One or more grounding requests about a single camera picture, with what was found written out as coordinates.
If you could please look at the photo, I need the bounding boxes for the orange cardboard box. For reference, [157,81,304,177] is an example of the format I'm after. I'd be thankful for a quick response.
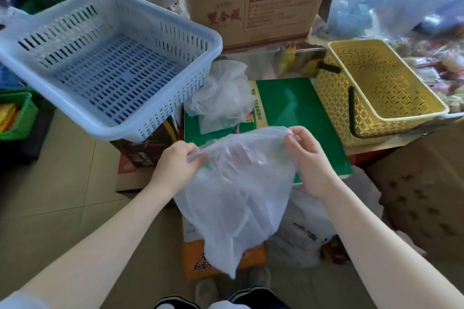
[181,216,267,280]

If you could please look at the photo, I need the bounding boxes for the green flat cardboard box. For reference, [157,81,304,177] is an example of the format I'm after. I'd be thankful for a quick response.
[183,78,353,184]

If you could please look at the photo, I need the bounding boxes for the translucent white plastic bag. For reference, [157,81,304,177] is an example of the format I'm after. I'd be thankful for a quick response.
[173,126,299,279]

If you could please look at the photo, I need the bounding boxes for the brown patterned cardboard box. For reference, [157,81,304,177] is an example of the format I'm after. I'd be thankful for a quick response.
[366,131,464,266]

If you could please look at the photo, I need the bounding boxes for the person's left hand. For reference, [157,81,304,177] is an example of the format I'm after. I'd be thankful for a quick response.
[149,140,209,194]

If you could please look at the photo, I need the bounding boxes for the dark brown printed box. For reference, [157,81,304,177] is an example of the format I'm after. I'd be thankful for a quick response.
[110,119,182,170]

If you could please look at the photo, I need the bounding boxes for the yellow snack packets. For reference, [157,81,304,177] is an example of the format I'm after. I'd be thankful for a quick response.
[277,42,327,77]

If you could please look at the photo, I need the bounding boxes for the person's shoe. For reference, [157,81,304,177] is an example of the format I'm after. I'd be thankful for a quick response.
[249,265,272,288]
[195,279,219,309]

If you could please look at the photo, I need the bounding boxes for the white printed plastic bag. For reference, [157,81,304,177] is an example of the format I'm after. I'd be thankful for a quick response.
[266,166,383,269]

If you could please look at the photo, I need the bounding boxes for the green plastic basket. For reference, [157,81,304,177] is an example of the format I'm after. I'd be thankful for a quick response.
[0,91,40,142]

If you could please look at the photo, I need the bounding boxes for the pile of wrapped snacks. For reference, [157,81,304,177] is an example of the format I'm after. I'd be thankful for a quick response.
[393,39,464,110]

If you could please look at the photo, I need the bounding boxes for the crumpled white plastic bag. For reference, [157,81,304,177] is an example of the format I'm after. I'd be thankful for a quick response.
[183,60,254,135]

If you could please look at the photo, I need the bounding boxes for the person's left forearm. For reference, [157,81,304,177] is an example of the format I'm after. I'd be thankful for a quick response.
[14,178,182,309]

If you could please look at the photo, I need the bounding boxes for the person's right shoe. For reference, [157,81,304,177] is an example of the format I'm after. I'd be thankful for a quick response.
[249,265,272,288]

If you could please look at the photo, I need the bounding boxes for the large brown cardboard box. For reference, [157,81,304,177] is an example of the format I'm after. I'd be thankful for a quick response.
[180,0,339,53]

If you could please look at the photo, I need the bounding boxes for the person's right hand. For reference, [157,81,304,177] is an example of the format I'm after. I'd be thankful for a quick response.
[285,126,339,198]

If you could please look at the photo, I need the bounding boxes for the light blue plastic basket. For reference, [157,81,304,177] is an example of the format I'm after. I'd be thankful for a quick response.
[0,0,223,142]

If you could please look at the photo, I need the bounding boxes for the person's left shoe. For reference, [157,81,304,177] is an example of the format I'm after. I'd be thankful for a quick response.
[195,279,219,309]

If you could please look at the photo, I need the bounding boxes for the person's right forearm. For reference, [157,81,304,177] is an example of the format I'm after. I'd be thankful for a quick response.
[313,174,464,309]

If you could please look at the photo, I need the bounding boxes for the yellow plastic basket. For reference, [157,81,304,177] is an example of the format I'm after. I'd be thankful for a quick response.
[314,39,450,148]

